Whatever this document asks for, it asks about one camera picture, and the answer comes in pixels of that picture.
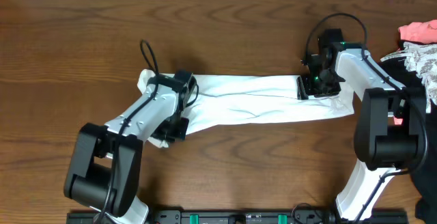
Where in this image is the white t-shirt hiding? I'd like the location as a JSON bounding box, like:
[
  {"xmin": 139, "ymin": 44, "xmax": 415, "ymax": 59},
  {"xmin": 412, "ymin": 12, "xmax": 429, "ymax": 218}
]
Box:
[{"xmin": 137, "ymin": 69, "xmax": 354, "ymax": 135}]

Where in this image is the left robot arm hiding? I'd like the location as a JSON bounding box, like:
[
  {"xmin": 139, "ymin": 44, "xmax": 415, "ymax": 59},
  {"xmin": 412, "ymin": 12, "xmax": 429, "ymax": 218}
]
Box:
[{"xmin": 64, "ymin": 71, "xmax": 197, "ymax": 223}]

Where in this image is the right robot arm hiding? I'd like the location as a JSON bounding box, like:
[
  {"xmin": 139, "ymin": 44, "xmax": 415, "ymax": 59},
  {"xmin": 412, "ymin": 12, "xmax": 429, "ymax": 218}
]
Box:
[{"xmin": 298, "ymin": 41, "xmax": 429, "ymax": 223}]

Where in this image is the black garment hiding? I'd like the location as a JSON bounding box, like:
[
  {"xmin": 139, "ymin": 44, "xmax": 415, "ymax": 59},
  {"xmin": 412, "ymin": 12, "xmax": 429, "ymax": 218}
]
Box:
[{"xmin": 378, "ymin": 41, "xmax": 437, "ymax": 224}]

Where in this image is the white floral patterned garment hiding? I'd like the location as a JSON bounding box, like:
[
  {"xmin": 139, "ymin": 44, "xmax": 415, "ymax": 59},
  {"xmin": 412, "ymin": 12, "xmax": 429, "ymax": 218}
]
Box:
[{"xmin": 380, "ymin": 41, "xmax": 436, "ymax": 113}]

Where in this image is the pink garment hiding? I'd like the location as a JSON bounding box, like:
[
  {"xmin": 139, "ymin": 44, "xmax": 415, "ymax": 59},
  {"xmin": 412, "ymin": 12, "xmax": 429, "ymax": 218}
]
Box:
[{"xmin": 392, "ymin": 19, "xmax": 437, "ymax": 126}]

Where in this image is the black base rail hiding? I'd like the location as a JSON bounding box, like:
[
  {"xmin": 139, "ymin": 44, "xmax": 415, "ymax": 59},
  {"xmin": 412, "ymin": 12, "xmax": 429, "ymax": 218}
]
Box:
[{"xmin": 66, "ymin": 207, "xmax": 409, "ymax": 224}]

